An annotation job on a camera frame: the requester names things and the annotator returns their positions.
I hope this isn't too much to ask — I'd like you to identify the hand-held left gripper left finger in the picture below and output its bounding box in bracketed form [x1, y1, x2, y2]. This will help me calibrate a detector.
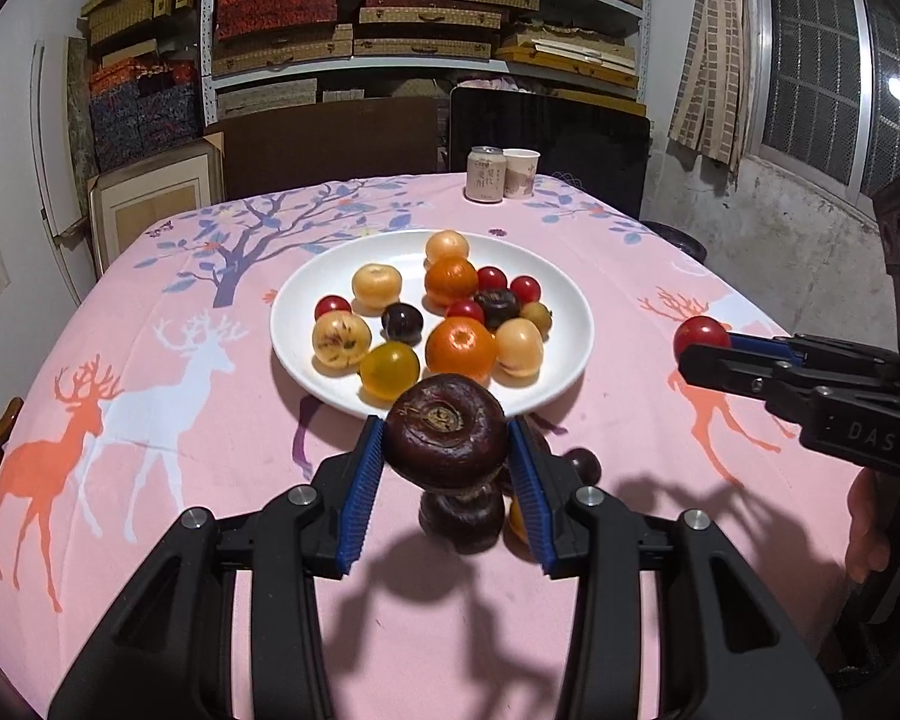
[49, 415, 386, 720]

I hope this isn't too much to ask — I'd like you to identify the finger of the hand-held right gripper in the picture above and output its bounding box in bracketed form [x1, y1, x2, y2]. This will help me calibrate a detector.
[679, 345, 833, 425]
[724, 331, 900, 385]

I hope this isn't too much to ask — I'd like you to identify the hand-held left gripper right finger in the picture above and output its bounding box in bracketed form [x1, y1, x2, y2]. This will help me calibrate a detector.
[506, 415, 845, 720]

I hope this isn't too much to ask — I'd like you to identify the large dark mangosteen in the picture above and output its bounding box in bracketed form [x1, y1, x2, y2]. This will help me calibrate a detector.
[381, 373, 509, 494]

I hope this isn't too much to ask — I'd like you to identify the dark purple plum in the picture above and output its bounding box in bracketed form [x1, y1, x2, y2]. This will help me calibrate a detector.
[381, 302, 427, 344]

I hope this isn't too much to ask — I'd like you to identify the white round plate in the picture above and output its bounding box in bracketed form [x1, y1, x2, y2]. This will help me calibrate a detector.
[270, 229, 595, 421]

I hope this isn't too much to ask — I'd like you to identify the person's right hand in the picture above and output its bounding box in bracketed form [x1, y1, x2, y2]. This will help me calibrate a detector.
[844, 467, 899, 580]

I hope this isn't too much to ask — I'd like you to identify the small dark plum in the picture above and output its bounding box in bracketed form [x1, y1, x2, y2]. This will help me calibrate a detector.
[562, 448, 602, 485]

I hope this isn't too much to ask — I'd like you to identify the amber yellow tomato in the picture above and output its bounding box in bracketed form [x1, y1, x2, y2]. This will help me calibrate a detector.
[358, 341, 421, 400]

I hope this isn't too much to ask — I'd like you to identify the black round stool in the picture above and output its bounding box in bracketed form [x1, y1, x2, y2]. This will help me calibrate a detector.
[637, 221, 710, 263]

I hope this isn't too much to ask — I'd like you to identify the pale peach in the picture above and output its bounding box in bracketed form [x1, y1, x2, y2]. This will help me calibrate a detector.
[425, 230, 472, 267]
[493, 317, 545, 389]

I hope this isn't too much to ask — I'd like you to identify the yellow red streaked tomato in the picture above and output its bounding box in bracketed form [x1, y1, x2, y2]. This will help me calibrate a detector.
[312, 312, 372, 372]

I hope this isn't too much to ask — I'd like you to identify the large orange tangerine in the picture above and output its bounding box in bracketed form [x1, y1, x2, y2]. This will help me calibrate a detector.
[425, 316, 498, 383]

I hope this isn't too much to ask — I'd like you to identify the pink deer print tablecloth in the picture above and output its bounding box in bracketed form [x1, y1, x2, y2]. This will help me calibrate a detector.
[0, 172, 882, 720]

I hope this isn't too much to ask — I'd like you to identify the small dark mangosteen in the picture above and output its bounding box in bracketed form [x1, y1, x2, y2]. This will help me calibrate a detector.
[472, 288, 522, 331]

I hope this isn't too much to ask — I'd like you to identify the pale yellow tomato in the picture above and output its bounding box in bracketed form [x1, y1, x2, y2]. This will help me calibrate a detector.
[351, 263, 405, 316]

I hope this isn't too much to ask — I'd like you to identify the black glossy panel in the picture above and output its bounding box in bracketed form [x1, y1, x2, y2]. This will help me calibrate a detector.
[450, 86, 652, 218]

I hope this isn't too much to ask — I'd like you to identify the white paper cup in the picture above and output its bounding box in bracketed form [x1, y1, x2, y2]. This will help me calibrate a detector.
[502, 149, 542, 200]

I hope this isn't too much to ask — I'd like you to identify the window with metal grille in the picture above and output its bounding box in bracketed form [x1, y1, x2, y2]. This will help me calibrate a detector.
[750, 0, 900, 203]

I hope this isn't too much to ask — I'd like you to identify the tan plaid curtain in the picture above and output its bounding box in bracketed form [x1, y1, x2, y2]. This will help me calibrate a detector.
[667, 0, 756, 175]

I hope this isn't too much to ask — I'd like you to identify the beige drink can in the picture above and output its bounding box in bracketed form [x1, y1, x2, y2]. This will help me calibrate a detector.
[465, 146, 505, 203]

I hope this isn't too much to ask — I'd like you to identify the brown wooden board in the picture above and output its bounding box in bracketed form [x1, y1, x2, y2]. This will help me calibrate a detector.
[206, 97, 451, 203]

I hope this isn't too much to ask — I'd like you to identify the wooden framed picture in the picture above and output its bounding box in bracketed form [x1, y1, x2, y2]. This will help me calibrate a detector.
[88, 142, 224, 278]

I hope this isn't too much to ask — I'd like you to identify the pile of assorted patterned boxes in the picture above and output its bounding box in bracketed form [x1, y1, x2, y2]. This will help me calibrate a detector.
[82, 0, 205, 173]

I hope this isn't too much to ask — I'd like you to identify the shelf of stacked boxes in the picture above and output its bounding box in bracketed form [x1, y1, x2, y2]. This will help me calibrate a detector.
[214, 0, 642, 100]

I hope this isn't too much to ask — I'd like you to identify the mottled leaning board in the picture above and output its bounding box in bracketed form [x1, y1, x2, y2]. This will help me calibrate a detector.
[66, 37, 100, 181]

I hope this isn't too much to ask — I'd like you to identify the thick red patterned box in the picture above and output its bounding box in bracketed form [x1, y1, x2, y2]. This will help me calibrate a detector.
[217, 0, 340, 42]

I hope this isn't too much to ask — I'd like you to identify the white metal shelving rack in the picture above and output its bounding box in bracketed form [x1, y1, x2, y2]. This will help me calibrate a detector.
[199, 0, 650, 102]

